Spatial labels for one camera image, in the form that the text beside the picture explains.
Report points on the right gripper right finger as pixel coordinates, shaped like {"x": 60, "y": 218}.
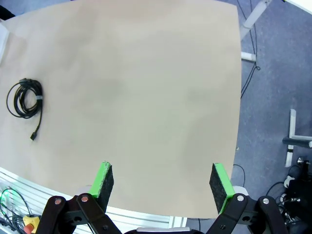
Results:
{"x": 219, "y": 187}

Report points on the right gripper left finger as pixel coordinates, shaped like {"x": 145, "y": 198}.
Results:
{"x": 104, "y": 185}

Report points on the yellow emergency stop button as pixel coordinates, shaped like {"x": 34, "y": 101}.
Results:
{"x": 31, "y": 220}

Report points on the black floor equipment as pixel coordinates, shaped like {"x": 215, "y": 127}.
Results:
{"x": 302, "y": 195}

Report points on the white stand foot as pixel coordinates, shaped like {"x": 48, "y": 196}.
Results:
{"x": 293, "y": 122}

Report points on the white side table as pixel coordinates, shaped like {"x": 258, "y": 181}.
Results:
{"x": 253, "y": 17}

